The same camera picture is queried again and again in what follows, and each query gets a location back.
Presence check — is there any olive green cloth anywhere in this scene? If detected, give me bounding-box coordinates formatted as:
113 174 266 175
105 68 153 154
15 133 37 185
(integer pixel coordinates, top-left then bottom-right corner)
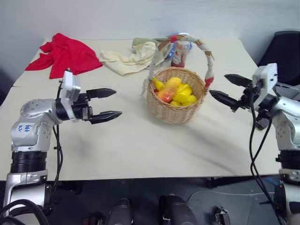
132 37 173 68

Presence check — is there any long yellow toy fruit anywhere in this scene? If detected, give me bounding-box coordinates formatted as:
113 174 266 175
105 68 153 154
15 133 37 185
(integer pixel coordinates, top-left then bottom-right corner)
161 77 182 95

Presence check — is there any red labelled sauce bottle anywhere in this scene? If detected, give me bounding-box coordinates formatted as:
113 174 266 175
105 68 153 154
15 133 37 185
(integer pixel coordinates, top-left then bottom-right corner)
171 40 190 68

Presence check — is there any dark rounded shape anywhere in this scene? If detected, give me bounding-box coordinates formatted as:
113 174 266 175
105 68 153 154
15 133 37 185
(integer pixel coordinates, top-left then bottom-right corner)
159 194 198 225
106 198 134 225

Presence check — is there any cream towel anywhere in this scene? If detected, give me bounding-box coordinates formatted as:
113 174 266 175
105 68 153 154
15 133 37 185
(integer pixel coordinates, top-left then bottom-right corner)
100 41 157 76

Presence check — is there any yellow toy star fruit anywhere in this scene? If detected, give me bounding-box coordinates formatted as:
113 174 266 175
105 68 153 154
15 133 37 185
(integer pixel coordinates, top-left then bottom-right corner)
170 83 198 106

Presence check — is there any black cable bundle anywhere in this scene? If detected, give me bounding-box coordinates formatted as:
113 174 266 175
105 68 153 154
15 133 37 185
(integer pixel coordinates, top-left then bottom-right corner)
0 199 50 225

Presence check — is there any yellow toy banana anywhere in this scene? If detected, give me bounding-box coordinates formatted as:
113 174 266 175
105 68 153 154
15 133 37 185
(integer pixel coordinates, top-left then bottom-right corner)
151 76 165 91

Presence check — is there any orange red toy fruit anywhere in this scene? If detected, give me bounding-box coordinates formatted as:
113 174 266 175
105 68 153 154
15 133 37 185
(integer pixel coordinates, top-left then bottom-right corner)
157 90 174 102

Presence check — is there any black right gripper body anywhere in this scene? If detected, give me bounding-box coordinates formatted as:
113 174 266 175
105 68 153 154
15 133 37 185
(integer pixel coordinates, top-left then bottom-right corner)
231 84 258 113

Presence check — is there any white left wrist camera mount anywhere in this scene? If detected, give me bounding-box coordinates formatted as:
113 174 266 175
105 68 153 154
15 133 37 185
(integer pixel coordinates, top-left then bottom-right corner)
55 68 82 123

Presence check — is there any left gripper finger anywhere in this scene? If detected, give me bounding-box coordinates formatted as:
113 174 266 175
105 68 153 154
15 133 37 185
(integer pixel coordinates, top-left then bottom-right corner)
90 110 123 125
86 88 117 99

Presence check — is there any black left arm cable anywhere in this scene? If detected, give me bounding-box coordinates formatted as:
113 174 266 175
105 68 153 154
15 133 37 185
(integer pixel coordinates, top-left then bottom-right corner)
45 79 65 215

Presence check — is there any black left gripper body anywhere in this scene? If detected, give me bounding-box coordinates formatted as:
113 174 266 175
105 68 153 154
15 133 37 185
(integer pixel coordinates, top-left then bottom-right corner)
71 91 94 122

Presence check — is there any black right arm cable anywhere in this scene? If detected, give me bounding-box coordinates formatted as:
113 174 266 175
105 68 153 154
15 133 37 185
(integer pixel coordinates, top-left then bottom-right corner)
247 85 285 223

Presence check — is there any black chair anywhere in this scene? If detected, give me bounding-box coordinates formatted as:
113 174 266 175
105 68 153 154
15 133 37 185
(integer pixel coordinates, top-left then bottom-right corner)
256 30 300 86

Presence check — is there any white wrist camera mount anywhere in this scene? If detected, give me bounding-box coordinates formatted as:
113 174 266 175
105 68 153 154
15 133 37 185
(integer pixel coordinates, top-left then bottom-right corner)
252 62 278 111
55 68 82 123

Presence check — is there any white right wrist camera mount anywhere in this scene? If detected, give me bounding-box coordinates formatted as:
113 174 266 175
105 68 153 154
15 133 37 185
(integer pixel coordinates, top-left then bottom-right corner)
252 62 278 111

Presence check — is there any wicker basket with handle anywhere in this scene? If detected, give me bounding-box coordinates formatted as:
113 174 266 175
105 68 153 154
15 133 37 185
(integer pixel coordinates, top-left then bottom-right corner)
140 34 216 124

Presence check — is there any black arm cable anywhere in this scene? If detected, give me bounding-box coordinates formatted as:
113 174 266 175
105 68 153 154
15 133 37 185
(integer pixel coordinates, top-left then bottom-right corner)
247 85 285 223
45 79 65 215

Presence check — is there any red cloth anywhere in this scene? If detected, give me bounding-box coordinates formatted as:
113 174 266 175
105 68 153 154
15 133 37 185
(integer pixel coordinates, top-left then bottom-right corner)
25 32 104 80

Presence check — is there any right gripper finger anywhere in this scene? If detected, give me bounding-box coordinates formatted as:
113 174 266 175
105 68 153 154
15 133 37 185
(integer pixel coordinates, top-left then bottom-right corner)
224 74 254 89
209 90 240 108

